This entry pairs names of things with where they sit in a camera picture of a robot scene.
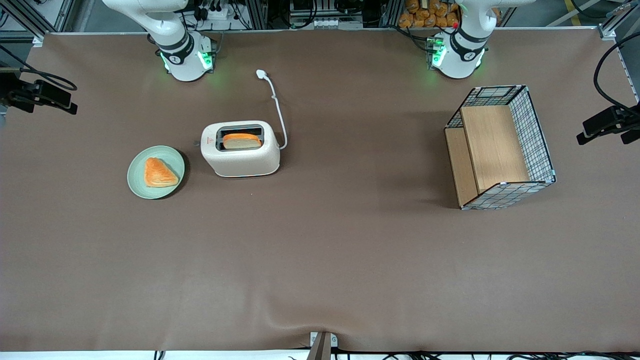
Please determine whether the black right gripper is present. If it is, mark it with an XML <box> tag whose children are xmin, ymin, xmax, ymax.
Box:
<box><xmin>0</xmin><ymin>74</ymin><xmax>79</xmax><ymax>116</ymax></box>

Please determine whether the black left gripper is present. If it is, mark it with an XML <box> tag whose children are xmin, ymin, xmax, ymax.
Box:
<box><xmin>576</xmin><ymin>102</ymin><xmax>640</xmax><ymax>146</ymax></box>

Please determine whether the cream two-slot toaster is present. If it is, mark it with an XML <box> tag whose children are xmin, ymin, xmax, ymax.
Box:
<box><xmin>194</xmin><ymin>120</ymin><xmax>281</xmax><ymax>178</ymax></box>

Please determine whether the wooden stepped shelf insert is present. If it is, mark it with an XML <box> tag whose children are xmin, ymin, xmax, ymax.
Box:
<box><xmin>445</xmin><ymin>105</ymin><xmax>531</xmax><ymax>207</ymax></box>

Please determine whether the pale green round plate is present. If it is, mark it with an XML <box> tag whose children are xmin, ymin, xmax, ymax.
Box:
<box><xmin>127</xmin><ymin>145</ymin><xmax>186</xmax><ymax>200</ymax></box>

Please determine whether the triangular golden pastry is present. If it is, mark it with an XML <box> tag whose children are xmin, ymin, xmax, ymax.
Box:
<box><xmin>144</xmin><ymin>157</ymin><xmax>180</xmax><ymax>189</ymax></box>

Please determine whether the white power strip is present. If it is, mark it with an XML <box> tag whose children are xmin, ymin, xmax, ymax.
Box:
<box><xmin>197</xmin><ymin>4</ymin><xmax>237</xmax><ymax>22</ymax></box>

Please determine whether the toast bread slice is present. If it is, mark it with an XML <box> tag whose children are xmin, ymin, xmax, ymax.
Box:
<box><xmin>222</xmin><ymin>132</ymin><xmax>262</xmax><ymax>150</ymax></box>

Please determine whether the bag of orange buns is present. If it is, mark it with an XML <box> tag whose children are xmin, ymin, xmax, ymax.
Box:
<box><xmin>398</xmin><ymin>0</ymin><xmax>501</xmax><ymax>29</ymax></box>

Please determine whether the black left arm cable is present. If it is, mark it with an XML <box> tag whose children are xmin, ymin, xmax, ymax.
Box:
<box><xmin>593</xmin><ymin>32</ymin><xmax>640</xmax><ymax>113</ymax></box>

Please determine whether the black-white wire grid basket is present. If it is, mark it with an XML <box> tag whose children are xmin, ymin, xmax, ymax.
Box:
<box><xmin>444</xmin><ymin>85</ymin><xmax>557</xmax><ymax>211</ymax></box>

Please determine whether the aluminium frame corner post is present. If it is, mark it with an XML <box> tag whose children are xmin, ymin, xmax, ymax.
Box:
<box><xmin>0</xmin><ymin>0</ymin><xmax>76</xmax><ymax>48</ymax></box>
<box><xmin>597</xmin><ymin>0</ymin><xmax>640</xmax><ymax>42</ymax></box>

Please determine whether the white toaster power cord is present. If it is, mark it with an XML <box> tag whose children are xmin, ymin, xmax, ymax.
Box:
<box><xmin>256</xmin><ymin>69</ymin><xmax>289</xmax><ymax>151</ymax></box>

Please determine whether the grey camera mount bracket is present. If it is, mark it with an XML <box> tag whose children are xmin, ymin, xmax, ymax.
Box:
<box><xmin>306</xmin><ymin>331</ymin><xmax>339</xmax><ymax>360</ymax></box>

